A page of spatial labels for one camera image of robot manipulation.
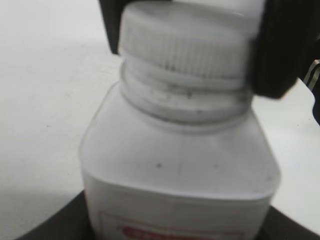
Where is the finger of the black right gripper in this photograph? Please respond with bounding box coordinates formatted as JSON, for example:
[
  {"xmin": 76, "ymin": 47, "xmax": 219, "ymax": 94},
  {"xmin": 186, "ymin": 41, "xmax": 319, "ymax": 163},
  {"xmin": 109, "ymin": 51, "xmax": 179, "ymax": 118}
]
[
  {"xmin": 248, "ymin": 0, "xmax": 320, "ymax": 99},
  {"xmin": 98, "ymin": 0, "xmax": 134, "ymax": 55}
]

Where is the white round bottle cap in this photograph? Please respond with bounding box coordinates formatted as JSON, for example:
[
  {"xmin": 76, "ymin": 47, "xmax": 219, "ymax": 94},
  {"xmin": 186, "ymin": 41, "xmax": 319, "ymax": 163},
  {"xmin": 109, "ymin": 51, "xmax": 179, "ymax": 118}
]
[{"xmin": 119, "ymin": 1, "xmax": 260, "ymax": 89}]

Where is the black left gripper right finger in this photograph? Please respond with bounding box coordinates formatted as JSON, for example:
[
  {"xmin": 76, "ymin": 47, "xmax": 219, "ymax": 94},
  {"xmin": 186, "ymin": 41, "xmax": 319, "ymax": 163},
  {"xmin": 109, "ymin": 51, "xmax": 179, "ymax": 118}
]
[{"xmin": 255, "ymin": 206, "xmax": 320, "ymax": 240}]

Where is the white yili changqing yogurt bottle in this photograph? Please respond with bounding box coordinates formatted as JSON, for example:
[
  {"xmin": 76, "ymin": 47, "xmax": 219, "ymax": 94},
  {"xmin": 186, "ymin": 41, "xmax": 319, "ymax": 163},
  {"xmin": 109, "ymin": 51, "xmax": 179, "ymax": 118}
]
[{"xmin": 79, "ymin": 53, "xmax": 282, "ymax": 240}]

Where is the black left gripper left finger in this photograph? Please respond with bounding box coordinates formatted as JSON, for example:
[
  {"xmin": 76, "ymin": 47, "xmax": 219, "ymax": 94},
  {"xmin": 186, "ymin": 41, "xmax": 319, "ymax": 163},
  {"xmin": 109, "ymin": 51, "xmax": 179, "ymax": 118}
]
[{"xmin": 19, "ymin": 191, "xmax": 96, "ymax": 240}]

